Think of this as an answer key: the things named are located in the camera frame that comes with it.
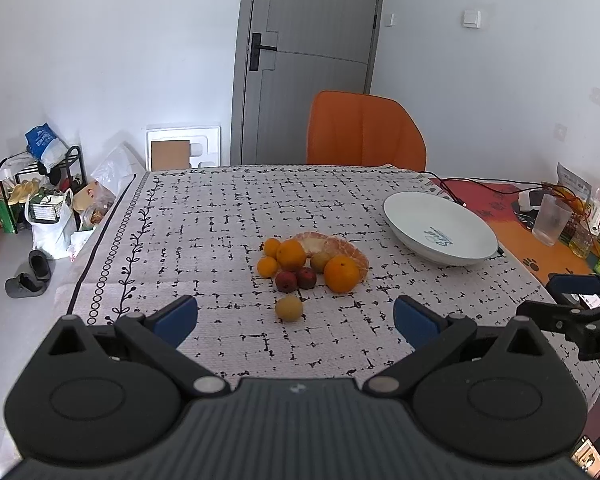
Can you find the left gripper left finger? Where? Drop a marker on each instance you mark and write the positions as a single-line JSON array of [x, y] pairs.
[[154, 340]]

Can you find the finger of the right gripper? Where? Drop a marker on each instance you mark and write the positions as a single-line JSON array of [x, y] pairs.
[[561, 318], [562, 287]]

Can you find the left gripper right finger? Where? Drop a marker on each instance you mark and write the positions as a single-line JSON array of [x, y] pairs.
[[437, 342]]

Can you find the large orange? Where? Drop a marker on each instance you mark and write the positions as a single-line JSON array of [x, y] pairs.
[[341, 274]]

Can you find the small tangerine front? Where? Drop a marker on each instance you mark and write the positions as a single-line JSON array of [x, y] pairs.
[[267, 267]]

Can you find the small tangerine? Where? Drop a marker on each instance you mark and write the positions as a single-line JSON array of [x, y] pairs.
[[267, 267], [270, 247]]

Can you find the green-brown round fruit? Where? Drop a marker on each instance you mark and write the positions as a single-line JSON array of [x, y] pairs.
[[319, 260]]

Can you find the dark red fruit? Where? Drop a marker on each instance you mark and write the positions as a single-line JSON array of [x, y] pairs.
[[286, 282], [306, 278]]

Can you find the yellow-brown round fruit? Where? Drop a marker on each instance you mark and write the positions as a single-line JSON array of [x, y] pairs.
[[289, 308]]

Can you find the small tangerine back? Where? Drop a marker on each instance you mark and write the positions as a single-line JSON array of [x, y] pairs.
[[270, 247]]

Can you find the medium orange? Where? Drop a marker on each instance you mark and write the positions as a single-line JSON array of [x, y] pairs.
[[291, 256]]

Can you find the clear plastic cup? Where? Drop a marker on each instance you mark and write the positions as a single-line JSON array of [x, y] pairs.
[[551, 220]]

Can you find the white ceramic plate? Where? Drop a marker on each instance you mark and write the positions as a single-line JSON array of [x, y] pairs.
[[439, 229]]

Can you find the grey snack pouch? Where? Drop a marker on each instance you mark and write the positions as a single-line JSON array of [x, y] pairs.
[[568, 179]]

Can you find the white black charger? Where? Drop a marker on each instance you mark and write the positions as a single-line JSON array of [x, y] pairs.
[[529, 200]]

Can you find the smartphone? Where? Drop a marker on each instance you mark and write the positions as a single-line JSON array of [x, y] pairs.
[[586, 455]]

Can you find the red orange table mat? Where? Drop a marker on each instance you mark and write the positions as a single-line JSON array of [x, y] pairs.
[[495, 203]]

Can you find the black slippers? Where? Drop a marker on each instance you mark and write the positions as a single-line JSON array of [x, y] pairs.
[[32, 283]]

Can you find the patterned white tablecloth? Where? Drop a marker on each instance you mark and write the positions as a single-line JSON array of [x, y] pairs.
[[201, 233]]

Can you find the white shopping bag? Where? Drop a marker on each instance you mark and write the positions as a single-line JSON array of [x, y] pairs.
[[52, 223]]

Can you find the clear plastic bag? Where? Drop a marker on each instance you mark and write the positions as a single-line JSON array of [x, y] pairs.
[[118, 169]]

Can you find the brown cardboard piece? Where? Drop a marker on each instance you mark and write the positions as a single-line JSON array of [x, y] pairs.
[[170, 155]]

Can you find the black metal rack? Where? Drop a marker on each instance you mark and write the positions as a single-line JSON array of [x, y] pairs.
[[68, 173]]

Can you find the white foam packaging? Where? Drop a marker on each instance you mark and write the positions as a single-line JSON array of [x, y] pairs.
[[205, 143]]

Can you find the orange chair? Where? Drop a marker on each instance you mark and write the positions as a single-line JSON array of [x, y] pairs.
[[352, 129]]

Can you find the blue white plastic bag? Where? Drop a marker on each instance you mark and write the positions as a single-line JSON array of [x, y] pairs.
[[46, 146]]

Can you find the grey door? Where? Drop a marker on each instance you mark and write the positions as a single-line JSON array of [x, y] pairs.
[[321, 45]]

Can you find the white light switch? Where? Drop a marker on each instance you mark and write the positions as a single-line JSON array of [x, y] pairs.
[[472, 19]]

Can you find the black door handle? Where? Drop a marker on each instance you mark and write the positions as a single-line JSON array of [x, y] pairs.
[[256, 47]]

